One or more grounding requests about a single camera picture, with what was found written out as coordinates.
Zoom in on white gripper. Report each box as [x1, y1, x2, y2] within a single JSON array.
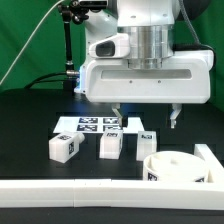
[[81, 33, 214, 129]]

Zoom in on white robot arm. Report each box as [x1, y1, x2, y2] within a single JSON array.
[[75, 0, 215, 125]]

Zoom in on white paper marker sheet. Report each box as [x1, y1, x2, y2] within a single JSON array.
[[54, 116, 144, 134]]

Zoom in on white L-shaped fence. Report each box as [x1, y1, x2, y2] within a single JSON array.
[[0, 144, 224, 210]]

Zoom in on grey cable right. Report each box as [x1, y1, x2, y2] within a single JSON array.
[[178, 0, 202, 46]]

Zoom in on black cables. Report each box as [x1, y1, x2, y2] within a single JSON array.
[[23, 72, 80, 90]]

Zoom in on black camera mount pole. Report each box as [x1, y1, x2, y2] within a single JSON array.
[[58, 0, 88, 90]]

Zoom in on white cable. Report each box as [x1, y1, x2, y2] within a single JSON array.
[[0, 0, 64, 87]]

